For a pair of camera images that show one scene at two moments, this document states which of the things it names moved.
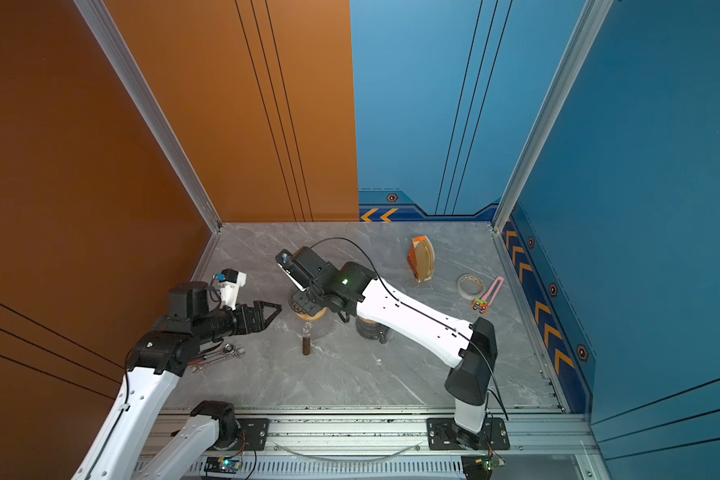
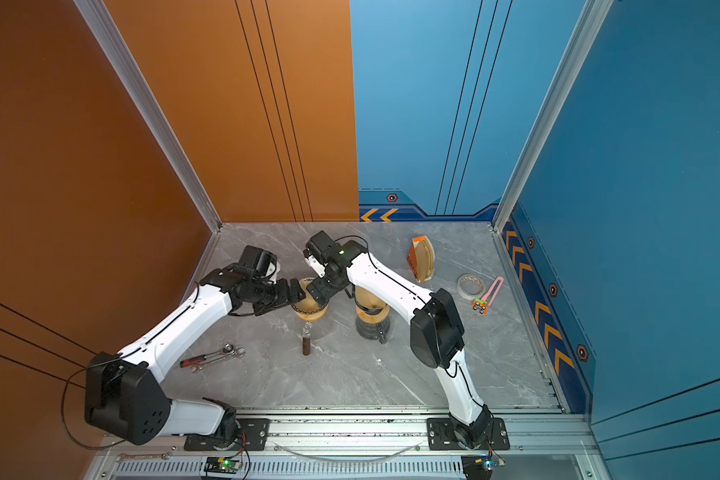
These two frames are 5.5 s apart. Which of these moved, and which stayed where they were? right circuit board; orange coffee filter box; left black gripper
Moved: left black gripper
Stayed: right circuit board; orange coffee filter box
